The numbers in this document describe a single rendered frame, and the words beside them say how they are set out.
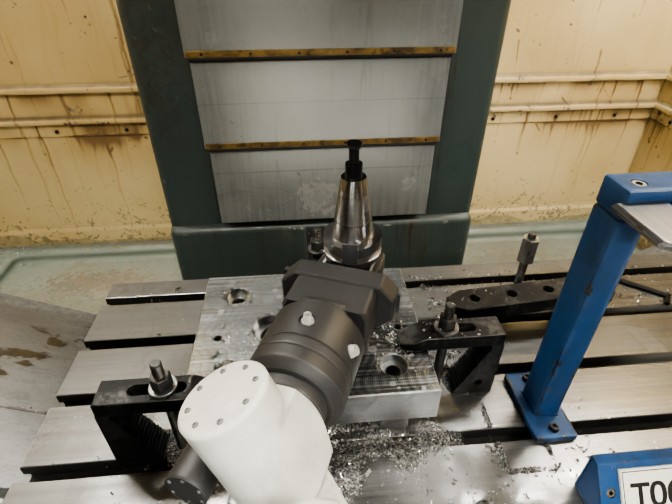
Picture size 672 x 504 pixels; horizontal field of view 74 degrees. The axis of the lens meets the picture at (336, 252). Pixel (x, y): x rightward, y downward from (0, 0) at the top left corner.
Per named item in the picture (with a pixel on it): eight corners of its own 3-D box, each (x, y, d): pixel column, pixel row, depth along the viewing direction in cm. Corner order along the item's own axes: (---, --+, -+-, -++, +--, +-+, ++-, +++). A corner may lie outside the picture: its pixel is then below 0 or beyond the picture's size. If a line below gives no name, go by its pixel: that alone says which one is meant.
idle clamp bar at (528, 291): (602, 322, 71) (617, 291, 67) (450, 343, 68) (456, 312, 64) (583, 302, 75) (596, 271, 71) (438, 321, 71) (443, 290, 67)
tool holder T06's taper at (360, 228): (374, 223, 49) (377, 167, 45) (371, 246, 46) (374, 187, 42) (335, 220, 50) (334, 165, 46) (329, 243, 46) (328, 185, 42)
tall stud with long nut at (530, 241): (524, 301, 75) (545, 237, 68) (509, 302, 75) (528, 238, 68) (517, 291, 78) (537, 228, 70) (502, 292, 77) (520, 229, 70)
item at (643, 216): (732, 255, 34) (737, 246, 33) (666, 259, 33) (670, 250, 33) (667, 209, 39) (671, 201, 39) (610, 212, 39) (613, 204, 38)
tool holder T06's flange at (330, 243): (382, 238, 51) (383, 219, 50) (379, 270, 47) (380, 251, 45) (328, 234, 52) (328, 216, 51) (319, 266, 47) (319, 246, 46)
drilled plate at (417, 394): (436, 417, 53) (442, 390, 50) (187, 437, 50) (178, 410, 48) (397, 291, 71) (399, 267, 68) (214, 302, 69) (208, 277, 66)
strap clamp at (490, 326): (490, 391, 60) (516, 309, 52) (395, 398, 59) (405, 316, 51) (481, 372, 63) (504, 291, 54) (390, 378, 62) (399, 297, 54)
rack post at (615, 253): (576, 440, 54) (686, 238, 37) (534, 444, 54) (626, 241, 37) (539, 375, 63) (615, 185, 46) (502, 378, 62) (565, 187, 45)
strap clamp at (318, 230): (331, 327, 70) (331, 249, 62) (310, 328, 70) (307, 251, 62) (325, 276, 81) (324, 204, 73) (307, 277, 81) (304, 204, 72)
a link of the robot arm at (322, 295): (404, 257, 43) (378, 344, 34) (397, 329, 48) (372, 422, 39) (284, 237, 46) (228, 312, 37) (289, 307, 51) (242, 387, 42)
